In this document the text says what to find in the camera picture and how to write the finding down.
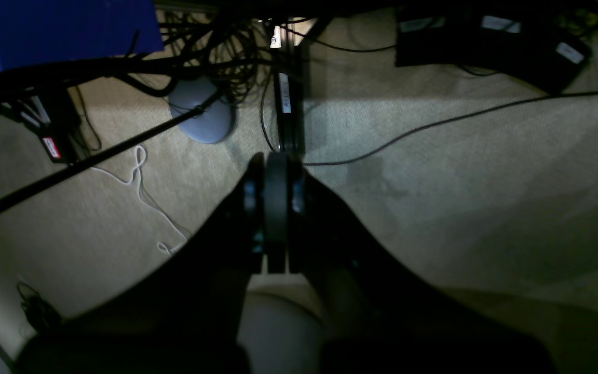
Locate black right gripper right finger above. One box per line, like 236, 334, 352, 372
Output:
277, 153, 558, 373

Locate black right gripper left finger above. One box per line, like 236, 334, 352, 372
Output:
15, 153, 278, 373

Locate grey round stand base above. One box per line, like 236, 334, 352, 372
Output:
168, 76, 235, 144

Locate black diagonal pole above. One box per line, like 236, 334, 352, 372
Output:
0, 90, 223, 214

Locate small black adapter box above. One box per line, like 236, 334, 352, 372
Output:
18, 89, 81, 164

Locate black upright table leg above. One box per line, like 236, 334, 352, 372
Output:
268, 18, 305, 156

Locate black power strip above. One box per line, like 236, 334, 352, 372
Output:
396, 5, 592, 95

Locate blue plastic bin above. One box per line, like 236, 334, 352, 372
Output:
0, 1, 163, 72

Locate white floor cable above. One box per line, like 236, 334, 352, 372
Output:
89, 145, 191, 256

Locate long black floor cable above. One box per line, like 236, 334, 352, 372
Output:
302, 89, 598, 167

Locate tangled black cables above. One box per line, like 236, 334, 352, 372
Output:
123, 10, 279, 104

